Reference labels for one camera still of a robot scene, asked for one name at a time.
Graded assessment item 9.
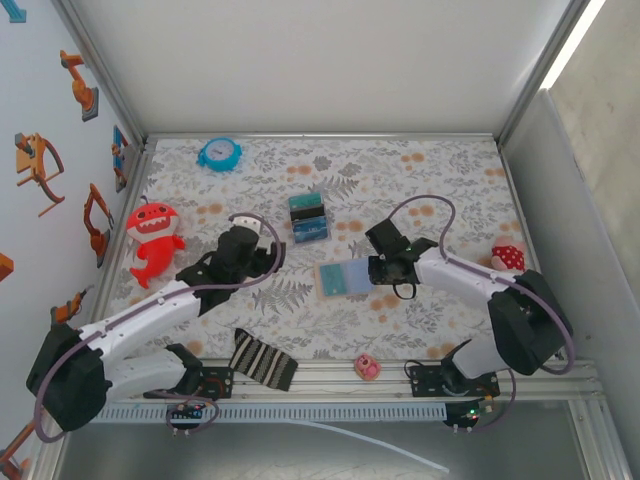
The black VIP card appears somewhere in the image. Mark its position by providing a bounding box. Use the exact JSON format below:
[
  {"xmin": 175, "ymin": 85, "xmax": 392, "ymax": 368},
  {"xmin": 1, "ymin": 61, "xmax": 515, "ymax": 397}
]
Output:
[{"xmin": 291, "ymin": 206, "xmax": 327, "ymax": 224}]

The white slotted cable duct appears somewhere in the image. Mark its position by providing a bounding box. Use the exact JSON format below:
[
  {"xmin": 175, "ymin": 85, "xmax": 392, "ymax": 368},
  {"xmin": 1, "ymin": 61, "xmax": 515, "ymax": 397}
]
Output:
[{"xmin": 99, "ymin": 403, "xmax": 448, "ymax": 422}]

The clear acrylic card box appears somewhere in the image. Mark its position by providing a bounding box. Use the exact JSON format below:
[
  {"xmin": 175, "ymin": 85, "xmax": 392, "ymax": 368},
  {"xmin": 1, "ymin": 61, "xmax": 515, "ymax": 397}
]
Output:
[{"xmin": 286, "ymin": 193, "xmax": 335, "ymax": 247}]

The blue orange machine sticker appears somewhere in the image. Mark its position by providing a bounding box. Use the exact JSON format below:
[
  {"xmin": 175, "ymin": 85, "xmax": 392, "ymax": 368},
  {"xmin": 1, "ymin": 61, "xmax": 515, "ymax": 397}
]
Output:
[{"xmin": 109, "ymin": 124, "xmax": 133, "ymax": 194}]

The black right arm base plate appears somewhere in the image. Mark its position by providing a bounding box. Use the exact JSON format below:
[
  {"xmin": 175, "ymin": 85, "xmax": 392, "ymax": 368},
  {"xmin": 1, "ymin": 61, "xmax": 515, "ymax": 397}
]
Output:
[{"xmin": 409, "ymin": 362, "xmax": 501, "ymax": 399}]

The beige leather card holder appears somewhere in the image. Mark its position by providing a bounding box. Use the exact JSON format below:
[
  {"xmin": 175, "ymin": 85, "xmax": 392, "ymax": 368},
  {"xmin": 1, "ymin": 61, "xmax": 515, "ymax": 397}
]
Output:
[{"xmin": 313, "ymin": 257, "xmax": 375, "ymax": 302}]

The small pink bear figurine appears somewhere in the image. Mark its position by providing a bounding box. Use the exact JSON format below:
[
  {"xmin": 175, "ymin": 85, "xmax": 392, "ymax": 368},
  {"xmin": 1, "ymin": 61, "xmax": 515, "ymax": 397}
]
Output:
[{"xmin": 353, "ymin": 353, "xmax": 382, "ymax": 380}]

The blue VIP card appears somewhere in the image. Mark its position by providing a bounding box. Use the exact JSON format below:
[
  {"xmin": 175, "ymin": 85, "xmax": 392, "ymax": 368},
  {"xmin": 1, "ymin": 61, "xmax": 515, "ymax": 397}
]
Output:
[{"xmin": 292, "ymin": 218, "xmax": 332, "ymax": 245}]

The thin white tube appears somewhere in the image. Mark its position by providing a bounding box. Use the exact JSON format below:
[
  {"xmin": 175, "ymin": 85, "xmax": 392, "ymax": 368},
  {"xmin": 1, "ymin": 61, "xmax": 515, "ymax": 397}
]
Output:
[{"xmin": 279, "ymin": 418, "xmax": 451, "ymax": 474}]

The orange gripper machine sticker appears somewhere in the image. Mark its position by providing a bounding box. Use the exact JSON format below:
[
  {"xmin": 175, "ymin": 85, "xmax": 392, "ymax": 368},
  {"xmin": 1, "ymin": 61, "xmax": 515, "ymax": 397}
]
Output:
[{"xmin": 13, "ymin": 132, "xmax": 67, "ymax": 219}]

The floral patterned tablecloth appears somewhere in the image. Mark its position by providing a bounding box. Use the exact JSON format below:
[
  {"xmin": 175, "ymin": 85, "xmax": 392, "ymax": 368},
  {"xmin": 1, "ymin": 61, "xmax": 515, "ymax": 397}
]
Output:
[{"xmin": 99, "ymin": 137, "xmax": 561, "ymax": 361}]

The aluminium frame bar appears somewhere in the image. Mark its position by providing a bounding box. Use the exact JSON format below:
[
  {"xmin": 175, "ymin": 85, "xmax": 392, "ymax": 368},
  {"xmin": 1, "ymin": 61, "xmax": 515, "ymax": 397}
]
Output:
[
  {"xmin": 82, "ymin": 142, "xmax": 157, "ymax": 364},
  {"xmin": 143, "ymin": 130, "xmax": 503, "ymax": 144},
  {"xmin": 494, "ymin": 0, "xmax": 609, "ymax": 149},
  {"xmin": 49, "ymin": 358, "xmax": 604, "ymax": 404},
  {"xmin": 49, "ymin": 0, "xmax": 151, "ymax": 146}
]

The black beige striped sock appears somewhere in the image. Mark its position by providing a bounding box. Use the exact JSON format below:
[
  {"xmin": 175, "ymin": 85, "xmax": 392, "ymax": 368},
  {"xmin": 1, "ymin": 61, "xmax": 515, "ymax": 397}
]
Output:
[{"xmin": 228, "ymin": 327, "xmax": 300, "ymax": 392}]

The small circuit board with LEDs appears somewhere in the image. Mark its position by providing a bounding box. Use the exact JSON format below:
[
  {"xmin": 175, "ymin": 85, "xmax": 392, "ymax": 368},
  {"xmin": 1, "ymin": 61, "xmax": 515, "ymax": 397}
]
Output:
[
  {"xmin": 444, "ymin": 399, "xmax": 494, "ymax": 432},
  {"xmin": 169, "ymin": 402, "xmax": 206, "ymax": 420}
]

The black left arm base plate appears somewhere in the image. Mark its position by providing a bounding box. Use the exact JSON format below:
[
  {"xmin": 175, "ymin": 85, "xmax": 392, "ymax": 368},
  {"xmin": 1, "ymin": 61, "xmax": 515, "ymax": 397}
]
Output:
[{"xmin": 143, "ymin": 366, "xmax": 235, "ymax": 401}]

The red shark plush toy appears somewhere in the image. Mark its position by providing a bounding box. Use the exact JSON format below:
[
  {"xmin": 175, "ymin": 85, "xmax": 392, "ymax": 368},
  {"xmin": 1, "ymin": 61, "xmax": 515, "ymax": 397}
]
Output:
[{"xmin": 124, "ymin": 197, "xmax": 187, "ymax": 290}]

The blue round alarm clock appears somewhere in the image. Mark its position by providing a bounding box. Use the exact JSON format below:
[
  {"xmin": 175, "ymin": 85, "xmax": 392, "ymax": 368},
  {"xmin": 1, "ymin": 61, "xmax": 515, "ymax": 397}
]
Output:
[{"xmin": 196, "ymin": 137, "xmax": 244, "ymax": 174}]

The pink polka dot plush toy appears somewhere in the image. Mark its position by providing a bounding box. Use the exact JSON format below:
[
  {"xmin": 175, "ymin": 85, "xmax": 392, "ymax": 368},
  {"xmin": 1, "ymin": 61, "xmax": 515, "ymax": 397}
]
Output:
[{"xmin": 489, "ymin": 237, "xmax": 540, "ymax": 281}]

